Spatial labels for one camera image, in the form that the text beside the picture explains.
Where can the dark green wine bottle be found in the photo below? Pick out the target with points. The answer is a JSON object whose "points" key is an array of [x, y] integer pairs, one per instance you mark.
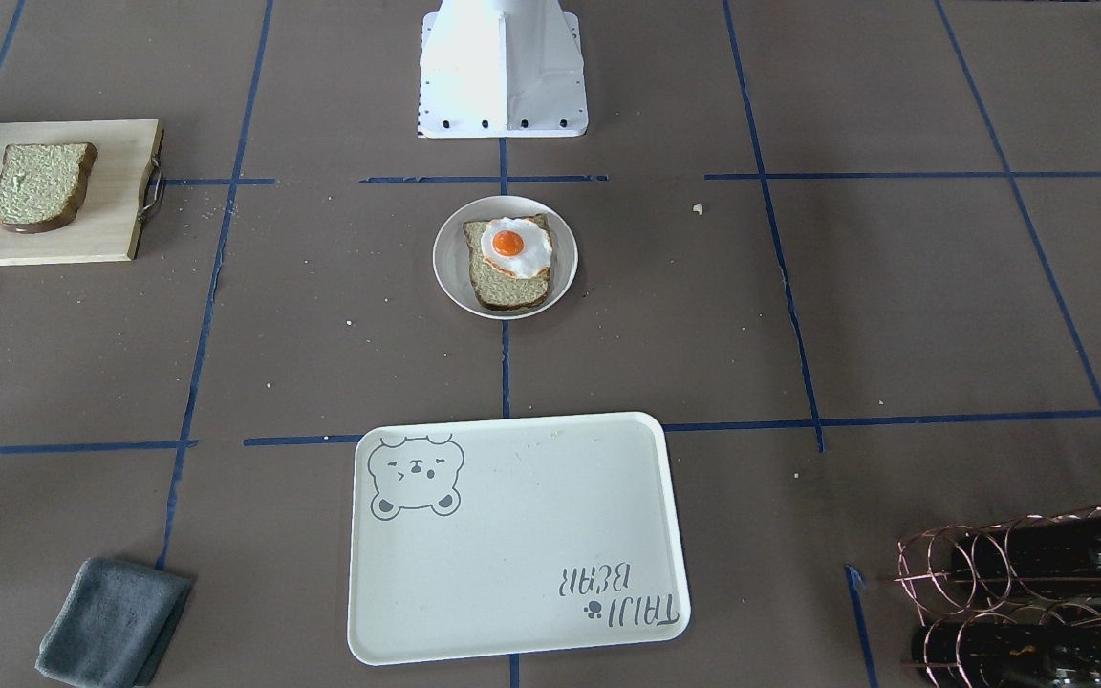
{"points": [[1056, 560]]}

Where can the white round plate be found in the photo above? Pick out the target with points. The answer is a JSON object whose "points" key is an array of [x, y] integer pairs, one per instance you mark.
{"points": [[449, 253]]}

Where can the wooden cutting board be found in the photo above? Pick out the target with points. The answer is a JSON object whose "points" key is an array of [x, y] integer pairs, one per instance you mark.
{"points": [[107, 226]]}

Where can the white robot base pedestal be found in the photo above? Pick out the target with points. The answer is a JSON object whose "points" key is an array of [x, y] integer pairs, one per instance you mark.
{"points": [[501, 69]]}

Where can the bread slice on plate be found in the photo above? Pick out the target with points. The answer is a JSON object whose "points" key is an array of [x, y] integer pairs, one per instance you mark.
{"points": [[493, 288]]}

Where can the copper wire bottle rack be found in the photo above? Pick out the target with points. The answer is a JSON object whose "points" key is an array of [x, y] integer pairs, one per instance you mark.
{"points": [[1014, 604]]}

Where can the bread slice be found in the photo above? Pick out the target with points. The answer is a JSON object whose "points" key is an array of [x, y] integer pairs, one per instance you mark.
{"points": [[493, 288], [43, 186]]}

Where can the grey folded cloth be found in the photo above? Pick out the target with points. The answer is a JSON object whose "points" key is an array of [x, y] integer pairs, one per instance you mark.
{"points": [[115, 625]]}

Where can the fried egg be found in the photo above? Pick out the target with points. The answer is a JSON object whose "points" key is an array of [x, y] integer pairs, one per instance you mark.
{"points": [[518, 247]]}

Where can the cream bear tray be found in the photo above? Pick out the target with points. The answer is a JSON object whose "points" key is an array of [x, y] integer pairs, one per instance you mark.
{"points": [[513, 536]]}

